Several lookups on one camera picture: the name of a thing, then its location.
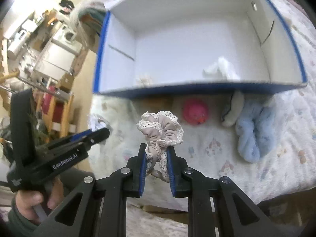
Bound cream plush sleep mask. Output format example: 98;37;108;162
221;91;245;127

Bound beige lace scrunchie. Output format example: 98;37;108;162
137;111;184;182

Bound white fluffy pompom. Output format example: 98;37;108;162
202;56;241;81

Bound white washing machine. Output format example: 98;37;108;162
52;24;83;56

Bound light blue fluffy scrunchie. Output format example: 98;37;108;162
235;100;276;163

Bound person left hand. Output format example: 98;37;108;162
15;177;64;224

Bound cardboard box on floor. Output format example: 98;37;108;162
57;73;74;93

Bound white cardboard box blue edges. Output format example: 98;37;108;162
93;0;308;99

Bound wooden stool red bag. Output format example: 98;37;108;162
35;82;74;141

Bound white cabinet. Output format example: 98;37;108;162
34;43;75;81

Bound pink rubber duck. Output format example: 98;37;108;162
182;99;209;126

